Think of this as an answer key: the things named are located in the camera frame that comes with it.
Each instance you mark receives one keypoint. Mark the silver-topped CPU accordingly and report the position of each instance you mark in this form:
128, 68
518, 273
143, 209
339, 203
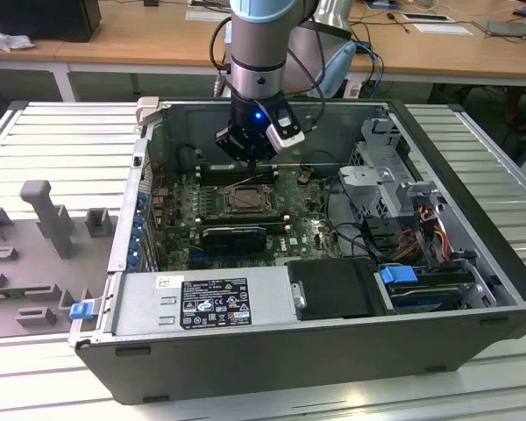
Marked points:
247, 199

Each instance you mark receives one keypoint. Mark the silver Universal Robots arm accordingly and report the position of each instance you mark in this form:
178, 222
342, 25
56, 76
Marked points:
256, 52

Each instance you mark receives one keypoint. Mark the CPU socket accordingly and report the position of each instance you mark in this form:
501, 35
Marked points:
245, 213

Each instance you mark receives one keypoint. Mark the black graphics card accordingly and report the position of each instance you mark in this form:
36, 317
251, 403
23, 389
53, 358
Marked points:
232, 239

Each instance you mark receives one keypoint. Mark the green motherboard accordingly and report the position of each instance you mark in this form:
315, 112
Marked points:
307, 228

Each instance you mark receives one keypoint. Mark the wooden desk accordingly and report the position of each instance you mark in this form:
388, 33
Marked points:
158, 39

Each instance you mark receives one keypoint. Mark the metal drive cage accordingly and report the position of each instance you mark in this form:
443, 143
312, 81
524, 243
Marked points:
368, 180

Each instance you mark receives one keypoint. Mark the black plastic air shroud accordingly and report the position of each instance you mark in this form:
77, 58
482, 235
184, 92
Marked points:
333, 289

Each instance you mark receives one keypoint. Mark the silver power supply unit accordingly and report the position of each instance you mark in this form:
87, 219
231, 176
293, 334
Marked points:
136, 307

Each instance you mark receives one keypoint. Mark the hard disk in blue carrier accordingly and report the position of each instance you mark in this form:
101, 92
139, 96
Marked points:
399, 274

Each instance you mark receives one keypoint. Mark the black PC case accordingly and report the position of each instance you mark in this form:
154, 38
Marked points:
245, 364

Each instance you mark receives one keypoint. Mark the black computer box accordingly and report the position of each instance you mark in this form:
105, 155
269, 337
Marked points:
39, 19

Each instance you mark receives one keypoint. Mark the blue case latch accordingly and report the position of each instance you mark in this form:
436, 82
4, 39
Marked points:
80, 311

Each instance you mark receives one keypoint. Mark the grey parts rack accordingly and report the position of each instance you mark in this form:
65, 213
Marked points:
35, 263

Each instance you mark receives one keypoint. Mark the crumpled white paper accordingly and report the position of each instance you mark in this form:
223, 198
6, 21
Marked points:
9, 40

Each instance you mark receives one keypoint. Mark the grey laptop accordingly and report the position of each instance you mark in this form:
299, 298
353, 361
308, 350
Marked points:
506, 28

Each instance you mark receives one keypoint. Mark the green RAM stick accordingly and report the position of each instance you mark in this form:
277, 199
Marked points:
0, 294

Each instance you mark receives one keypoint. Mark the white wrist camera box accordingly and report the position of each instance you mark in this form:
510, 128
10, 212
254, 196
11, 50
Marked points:
287, 133

